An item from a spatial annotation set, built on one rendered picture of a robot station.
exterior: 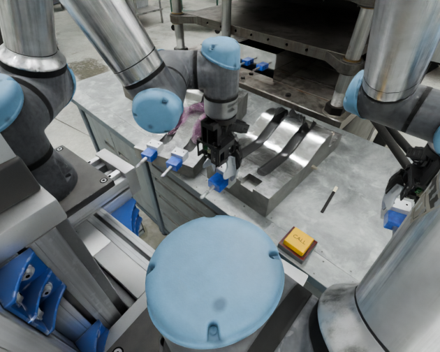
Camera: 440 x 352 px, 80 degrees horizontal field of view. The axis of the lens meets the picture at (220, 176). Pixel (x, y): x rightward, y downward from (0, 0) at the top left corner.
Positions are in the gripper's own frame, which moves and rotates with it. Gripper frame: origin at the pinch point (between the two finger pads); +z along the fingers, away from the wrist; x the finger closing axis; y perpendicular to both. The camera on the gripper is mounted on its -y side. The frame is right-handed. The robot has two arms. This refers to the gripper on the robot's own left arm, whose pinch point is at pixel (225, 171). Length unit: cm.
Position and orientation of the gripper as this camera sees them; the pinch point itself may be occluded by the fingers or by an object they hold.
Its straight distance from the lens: 75.3
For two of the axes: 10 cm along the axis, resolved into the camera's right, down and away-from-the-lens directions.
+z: 0.0, 7.2, 7.0
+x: 7.9, 4.3, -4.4
